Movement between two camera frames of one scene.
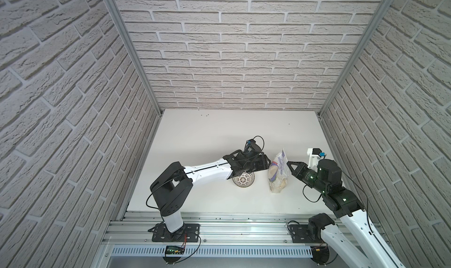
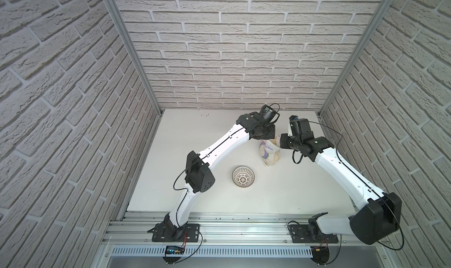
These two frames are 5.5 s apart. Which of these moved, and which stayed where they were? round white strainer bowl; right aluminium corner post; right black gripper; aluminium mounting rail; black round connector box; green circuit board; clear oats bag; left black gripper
Moved: left black gripper; right black gripper; clear oats bag
Stayed: aluminium mounting rail; green circuit board; black round connector box; round white strainer bowl; right aluminium corner post
